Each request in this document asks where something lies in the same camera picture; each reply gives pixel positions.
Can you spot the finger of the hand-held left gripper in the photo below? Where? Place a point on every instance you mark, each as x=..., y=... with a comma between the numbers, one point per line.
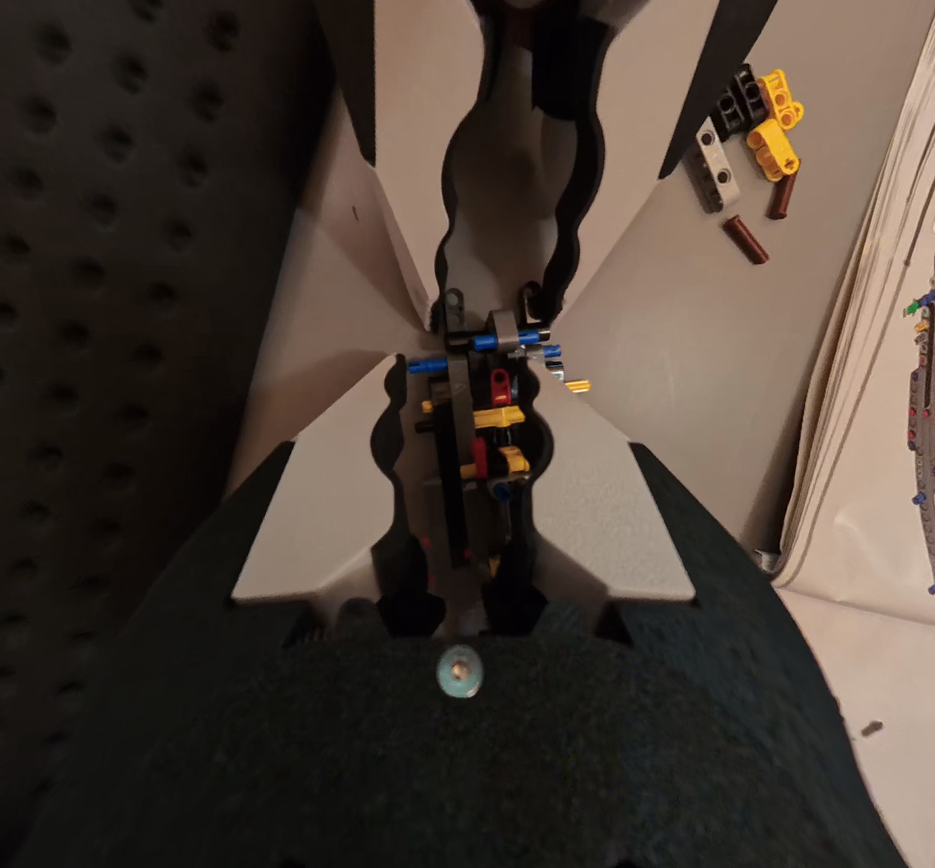
x=416, y=79
x=650, y=79

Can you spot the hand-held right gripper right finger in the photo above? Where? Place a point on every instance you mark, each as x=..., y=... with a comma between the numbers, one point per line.
x=606, y=517

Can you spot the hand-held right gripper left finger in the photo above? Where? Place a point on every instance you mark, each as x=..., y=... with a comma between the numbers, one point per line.
x=314, y=517

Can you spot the multicoloured lego chassis assembly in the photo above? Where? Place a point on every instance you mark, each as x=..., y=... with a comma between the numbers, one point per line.
x=456, y=459

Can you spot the black lego connector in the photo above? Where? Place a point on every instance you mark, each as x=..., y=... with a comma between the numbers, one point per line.
x=738, y=104

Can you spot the light grey lego beam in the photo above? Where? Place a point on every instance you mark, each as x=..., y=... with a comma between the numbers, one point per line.
x=716, y=166

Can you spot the brown lego axle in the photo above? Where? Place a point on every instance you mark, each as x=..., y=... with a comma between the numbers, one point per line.
x=782, y=194
x=746, y=239

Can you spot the lego instruction booklet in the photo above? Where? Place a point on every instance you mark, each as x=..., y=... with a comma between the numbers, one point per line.
x=862, y=444

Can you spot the dark grey lego pin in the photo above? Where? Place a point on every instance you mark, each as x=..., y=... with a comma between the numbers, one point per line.
x=871, y=729

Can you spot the black perforated panel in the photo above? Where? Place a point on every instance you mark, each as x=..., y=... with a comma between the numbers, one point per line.
x=146, y=298

